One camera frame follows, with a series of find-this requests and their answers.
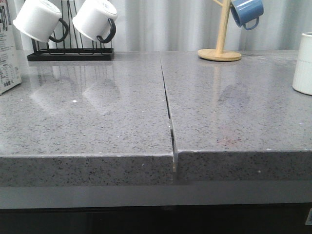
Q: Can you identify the white enamel mug black handle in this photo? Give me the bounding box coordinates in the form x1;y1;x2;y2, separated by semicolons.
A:
13;0;69;43
72;0;117;44

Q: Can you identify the wooden mug tree stand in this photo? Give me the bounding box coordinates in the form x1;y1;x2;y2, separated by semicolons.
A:
197;0;242;62

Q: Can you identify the blue white milk carton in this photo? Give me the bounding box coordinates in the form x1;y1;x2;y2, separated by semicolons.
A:
0;0;21;95

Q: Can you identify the white ribbed ceramic cup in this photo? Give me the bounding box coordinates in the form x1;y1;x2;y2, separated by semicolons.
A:
292;32;312;96

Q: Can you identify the black wire mug rack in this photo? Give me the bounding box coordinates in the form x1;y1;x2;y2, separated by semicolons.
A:
27;0;114;61

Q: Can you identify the blue enamel mug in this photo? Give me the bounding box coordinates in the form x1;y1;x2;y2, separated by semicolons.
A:
231;0;264;31

